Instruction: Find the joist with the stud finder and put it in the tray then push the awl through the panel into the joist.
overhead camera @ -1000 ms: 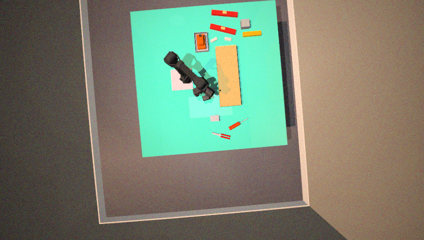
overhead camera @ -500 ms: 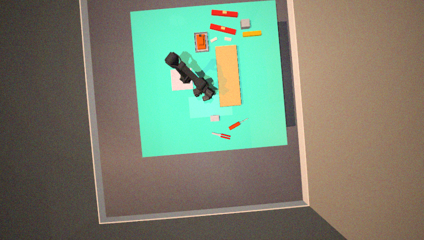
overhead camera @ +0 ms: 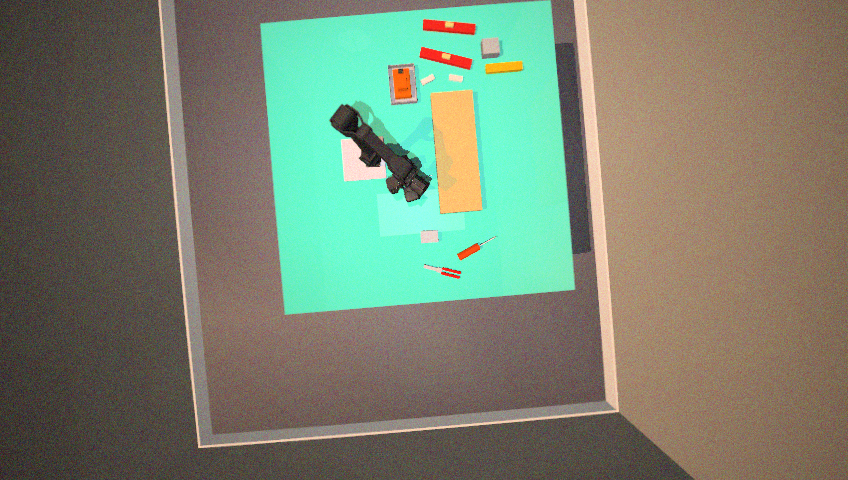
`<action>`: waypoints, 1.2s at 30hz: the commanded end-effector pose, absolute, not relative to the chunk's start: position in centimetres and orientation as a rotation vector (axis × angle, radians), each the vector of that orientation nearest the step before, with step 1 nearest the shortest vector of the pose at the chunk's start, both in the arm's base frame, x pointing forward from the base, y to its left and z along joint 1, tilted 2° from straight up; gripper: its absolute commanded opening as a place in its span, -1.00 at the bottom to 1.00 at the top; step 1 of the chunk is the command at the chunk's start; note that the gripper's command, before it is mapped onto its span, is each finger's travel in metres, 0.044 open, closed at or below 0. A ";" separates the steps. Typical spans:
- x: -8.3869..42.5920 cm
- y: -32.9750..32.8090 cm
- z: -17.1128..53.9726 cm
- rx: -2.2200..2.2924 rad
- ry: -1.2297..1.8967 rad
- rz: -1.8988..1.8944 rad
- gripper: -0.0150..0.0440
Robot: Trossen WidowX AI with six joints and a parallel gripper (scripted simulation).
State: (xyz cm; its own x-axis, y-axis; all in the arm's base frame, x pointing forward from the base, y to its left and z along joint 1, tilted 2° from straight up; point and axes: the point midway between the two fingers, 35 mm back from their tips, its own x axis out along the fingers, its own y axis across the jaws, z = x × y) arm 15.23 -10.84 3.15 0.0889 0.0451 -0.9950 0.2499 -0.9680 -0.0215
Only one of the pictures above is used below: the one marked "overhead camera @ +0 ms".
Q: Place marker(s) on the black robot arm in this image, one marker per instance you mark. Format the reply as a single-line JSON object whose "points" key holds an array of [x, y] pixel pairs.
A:
{"points": [[345, 121]]}

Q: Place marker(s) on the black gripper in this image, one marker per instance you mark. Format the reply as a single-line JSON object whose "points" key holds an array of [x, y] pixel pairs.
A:
{"points": [[409, 194]]}

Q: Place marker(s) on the orange rectangular block with dark square frame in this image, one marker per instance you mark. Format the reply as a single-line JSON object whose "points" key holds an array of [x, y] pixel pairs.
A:
{"points": [[402, 83]]}

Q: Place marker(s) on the red long bar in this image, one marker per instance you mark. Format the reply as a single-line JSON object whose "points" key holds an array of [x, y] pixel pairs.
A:
{"points": [[445, 58], [450, 27]]}

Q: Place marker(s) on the yellow rectangular bar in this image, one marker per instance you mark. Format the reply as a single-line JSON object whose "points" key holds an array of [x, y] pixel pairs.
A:
{"points": [[504, 67]]}

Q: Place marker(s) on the orange-handled awl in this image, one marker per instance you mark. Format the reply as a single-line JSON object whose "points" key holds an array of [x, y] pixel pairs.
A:
{"points": [[471, 250]]}

